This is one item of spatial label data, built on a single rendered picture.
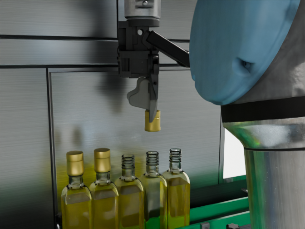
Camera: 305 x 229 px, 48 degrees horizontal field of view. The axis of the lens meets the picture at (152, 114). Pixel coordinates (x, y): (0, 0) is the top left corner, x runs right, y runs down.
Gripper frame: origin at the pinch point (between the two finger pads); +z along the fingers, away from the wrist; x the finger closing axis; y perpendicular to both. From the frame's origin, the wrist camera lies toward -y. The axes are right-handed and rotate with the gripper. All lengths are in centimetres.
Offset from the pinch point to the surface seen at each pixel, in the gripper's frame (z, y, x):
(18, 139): 6.4, 30.2, -6.9
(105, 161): 8.7, 10.4, 4.9
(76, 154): 6.5, 16.2, 6.1
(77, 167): 9.2, 16.1, 6.4
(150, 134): 8.0, -1.4, -13.1
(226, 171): 22.2, -25.4, -20.1
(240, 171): 22.9, -30.7, -21.6
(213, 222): 26.8, -14.8, 0.4
